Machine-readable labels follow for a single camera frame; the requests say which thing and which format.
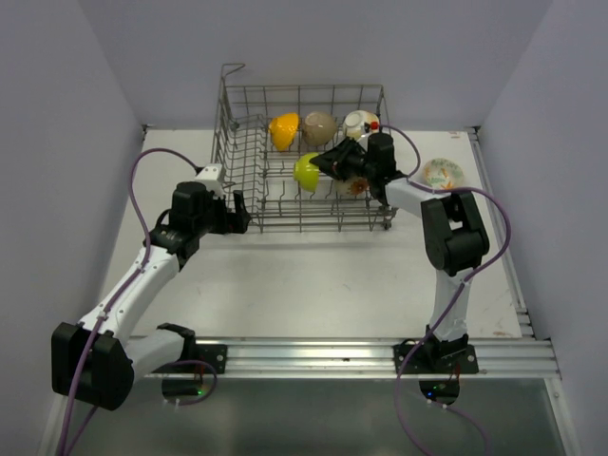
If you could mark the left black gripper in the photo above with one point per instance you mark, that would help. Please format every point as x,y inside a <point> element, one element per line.
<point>231,222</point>

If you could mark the yellow bowl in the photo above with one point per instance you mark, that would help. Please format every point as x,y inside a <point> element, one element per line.
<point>283,130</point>

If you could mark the lime green bowl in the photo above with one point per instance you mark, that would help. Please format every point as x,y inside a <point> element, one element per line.
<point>306,173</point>

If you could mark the cream white bowl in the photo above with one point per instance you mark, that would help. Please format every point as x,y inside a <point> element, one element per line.
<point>353,125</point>

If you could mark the beige bowl with sunflower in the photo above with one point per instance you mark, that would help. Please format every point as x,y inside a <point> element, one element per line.
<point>351,187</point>

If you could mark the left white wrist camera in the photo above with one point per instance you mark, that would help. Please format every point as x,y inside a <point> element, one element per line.
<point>211,175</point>

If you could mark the white bowl green orange flowers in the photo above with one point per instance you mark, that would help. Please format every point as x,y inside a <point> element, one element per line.
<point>443,174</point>

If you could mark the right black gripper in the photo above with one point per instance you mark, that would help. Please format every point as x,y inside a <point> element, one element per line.
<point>332,161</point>

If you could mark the aluminium mounting rail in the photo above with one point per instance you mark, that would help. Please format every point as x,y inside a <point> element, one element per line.
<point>373,358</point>

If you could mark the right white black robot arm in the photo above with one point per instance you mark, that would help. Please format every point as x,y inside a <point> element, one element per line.
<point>455,241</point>

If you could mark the grey wire dish rack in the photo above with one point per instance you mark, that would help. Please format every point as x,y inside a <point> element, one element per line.
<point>263,175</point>

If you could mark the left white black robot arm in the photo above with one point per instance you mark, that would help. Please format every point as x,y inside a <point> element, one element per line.
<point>95,361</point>

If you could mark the beige brown glazed bowl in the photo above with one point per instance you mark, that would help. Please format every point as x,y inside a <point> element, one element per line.
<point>318,128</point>

